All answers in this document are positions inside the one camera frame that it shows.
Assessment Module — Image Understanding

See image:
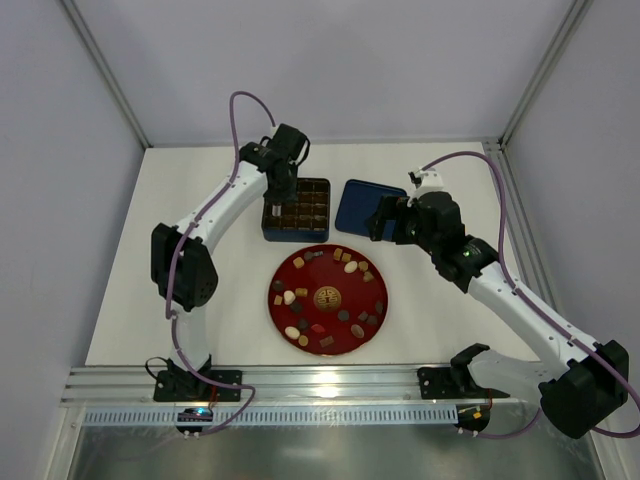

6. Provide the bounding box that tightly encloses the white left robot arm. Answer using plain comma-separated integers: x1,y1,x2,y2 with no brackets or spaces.
151,124,391,402

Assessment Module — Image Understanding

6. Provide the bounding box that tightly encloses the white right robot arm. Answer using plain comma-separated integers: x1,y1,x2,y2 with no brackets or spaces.
391,191,639,439

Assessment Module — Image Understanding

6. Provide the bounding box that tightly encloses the white swirl oval chocolate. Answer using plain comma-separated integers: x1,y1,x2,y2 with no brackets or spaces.
344,261,358,273

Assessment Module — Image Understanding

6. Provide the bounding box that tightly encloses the blue chocolate tin box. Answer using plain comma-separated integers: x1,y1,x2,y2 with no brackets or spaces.
261,177,331,243

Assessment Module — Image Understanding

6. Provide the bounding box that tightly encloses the caramel oval chocolate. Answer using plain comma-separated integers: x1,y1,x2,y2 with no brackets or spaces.
351,324,364,338

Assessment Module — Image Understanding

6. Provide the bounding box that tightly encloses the dark square chocolate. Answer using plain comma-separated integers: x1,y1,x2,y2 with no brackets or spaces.
290,300,304,314

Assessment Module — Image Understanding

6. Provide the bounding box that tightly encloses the brown square chocolate front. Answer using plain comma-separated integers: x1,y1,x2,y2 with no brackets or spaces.
320,336,334,348

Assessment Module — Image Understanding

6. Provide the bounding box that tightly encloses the blue tin lid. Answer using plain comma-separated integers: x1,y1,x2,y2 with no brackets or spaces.
334,179,407,238

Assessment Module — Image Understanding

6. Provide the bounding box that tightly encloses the red round lacquer tray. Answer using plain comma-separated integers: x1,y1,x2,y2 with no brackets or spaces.
267,244,390,357

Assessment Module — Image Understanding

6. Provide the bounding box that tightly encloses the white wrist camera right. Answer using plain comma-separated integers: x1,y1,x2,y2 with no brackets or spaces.
409,168,444,199

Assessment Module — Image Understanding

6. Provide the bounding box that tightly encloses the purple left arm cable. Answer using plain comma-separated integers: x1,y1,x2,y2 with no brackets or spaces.
164,90,281,439

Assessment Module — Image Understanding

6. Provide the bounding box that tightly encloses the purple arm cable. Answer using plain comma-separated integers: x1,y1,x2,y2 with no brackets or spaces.
164,90,281,439
417,150,640,441

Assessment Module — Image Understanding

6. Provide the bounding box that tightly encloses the right aluminium frame post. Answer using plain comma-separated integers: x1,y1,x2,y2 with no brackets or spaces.
499,0,593,149

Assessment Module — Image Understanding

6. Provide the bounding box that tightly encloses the aluminium frame post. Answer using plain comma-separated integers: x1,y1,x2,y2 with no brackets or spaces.
499,0,593,149
58,0,152,150

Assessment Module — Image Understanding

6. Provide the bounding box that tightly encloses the left aluminium frame post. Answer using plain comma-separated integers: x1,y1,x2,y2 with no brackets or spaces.
58,0,152,150

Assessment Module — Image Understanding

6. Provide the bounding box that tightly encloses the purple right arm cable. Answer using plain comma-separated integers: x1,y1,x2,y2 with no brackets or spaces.
417,150,640,441

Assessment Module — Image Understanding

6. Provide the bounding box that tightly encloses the aluminium mounting rail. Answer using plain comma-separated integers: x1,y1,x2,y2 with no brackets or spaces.
58,363,521,407

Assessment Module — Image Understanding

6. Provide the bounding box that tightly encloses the slotted cable duct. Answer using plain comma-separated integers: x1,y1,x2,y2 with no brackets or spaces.
83,404,458,427

